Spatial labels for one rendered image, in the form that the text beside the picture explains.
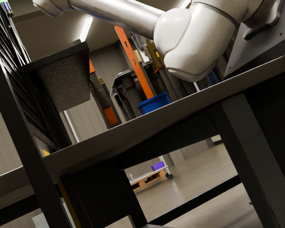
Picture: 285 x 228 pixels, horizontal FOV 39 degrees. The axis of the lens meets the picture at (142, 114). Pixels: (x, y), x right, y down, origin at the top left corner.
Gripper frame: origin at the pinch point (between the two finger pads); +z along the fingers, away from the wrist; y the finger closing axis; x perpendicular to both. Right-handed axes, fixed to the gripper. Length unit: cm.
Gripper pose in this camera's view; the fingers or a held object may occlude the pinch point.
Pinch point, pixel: (145, 55)
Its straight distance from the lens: 201.2
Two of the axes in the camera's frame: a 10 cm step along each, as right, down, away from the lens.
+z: 4.2, 9.1, -0.9
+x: -9.0, 4.0, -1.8
